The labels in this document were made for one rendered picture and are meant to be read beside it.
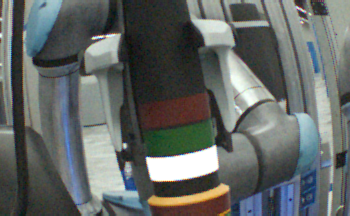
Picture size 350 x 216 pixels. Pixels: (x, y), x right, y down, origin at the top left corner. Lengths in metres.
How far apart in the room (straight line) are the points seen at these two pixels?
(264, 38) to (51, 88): 0.41
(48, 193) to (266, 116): 0.33
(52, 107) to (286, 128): 0.40
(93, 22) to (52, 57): 0.08
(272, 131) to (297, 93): 0.55
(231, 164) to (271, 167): 0.05
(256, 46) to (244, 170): 0.52
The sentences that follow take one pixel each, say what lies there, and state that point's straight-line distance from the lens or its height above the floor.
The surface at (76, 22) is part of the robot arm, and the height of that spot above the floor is 1.56.
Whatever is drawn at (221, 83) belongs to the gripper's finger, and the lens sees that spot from 0.34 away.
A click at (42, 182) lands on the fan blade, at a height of 1.40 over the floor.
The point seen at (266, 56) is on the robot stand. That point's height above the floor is 1.46.
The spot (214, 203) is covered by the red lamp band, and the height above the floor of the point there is 1.39.
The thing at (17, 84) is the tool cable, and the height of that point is 1.47.
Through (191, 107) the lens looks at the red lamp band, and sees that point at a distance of 0.32.
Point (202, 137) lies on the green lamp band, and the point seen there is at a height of 1.43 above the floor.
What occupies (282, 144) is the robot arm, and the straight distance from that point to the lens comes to 0.64.
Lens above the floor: 1.46
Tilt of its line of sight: 3 degrees down
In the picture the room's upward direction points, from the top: 10 degrees counter-clockwise
